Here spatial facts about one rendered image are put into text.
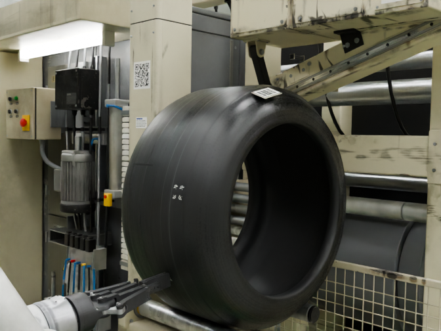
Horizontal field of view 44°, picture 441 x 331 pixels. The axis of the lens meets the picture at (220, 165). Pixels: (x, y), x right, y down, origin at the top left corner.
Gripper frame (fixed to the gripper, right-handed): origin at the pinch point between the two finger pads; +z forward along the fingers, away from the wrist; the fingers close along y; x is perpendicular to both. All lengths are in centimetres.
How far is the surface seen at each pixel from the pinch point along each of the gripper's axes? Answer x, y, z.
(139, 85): -42, 34, 26
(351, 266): 12, -10, 60
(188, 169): -23.7, -6.9, 5.7
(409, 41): -47, -25, 67
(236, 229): 8, 34, 61
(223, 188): -19.3, -12.1, 10.1
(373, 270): 12, -16, 60
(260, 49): -50, 19, 61
